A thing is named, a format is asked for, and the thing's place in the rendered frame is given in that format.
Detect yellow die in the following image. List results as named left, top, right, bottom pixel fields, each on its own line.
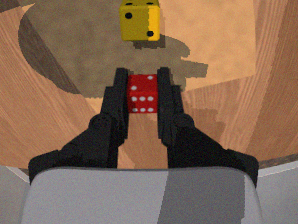
left=119, top=0, right=160, bottom=41

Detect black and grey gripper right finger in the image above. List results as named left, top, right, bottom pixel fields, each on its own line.
left=157, top=67, right=259, bottom=188

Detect red die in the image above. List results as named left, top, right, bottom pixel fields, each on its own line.
left=126, top=74, right=158, bottom=114

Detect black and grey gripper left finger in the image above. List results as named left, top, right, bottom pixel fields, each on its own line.
left=28, top=68, right=129, bottom=185

